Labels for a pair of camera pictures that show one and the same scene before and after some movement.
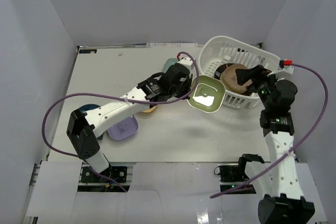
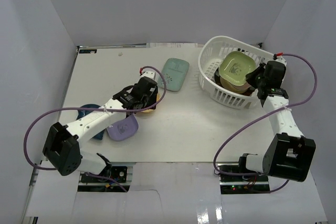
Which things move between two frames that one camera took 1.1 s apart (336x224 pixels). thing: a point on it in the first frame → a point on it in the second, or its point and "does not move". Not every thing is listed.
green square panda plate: [209, 94] → [235, 66]
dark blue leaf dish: [86, 107] does not move
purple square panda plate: [124, 129] does not move
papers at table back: [172, 45] does not move
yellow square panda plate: [149, 110] does not move
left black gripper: [182, 82] → [148, 102]
